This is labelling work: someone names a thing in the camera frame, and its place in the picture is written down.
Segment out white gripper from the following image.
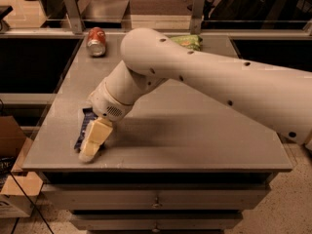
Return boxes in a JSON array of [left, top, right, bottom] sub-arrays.
[[79, 80, 133, 163]]

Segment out dark blue rxbar wrapper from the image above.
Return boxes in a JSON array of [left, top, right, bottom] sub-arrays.
[[74, 108, 98, 150]]

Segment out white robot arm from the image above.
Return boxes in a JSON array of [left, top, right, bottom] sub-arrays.
[[76, 28, 312, 162]]

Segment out upper wooden drawer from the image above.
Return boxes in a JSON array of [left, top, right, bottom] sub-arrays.
[[42, 184, 270, 211]]

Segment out red soda can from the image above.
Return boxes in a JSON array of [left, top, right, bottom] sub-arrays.
[[86, 27, 106, 57]]

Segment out cardboard box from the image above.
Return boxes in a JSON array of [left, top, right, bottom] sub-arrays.
[[0, 116, 43, 218]]

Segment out green chips bag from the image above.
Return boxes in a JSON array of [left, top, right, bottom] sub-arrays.
[[171, 35, 203, 51]]

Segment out black cable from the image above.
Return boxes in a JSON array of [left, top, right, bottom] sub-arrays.
[[0, 159, 55, 234]]

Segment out left metal bracket post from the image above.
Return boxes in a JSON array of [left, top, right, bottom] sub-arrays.
[[64, 0, 83, 34]]

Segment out metal bracket post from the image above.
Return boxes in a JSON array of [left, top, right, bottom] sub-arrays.
[[189, 0, 205, 34], [64, 0, 83, 34]]

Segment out right metal bracket post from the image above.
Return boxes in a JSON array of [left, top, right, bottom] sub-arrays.
[[189, 0, 205, 34]]

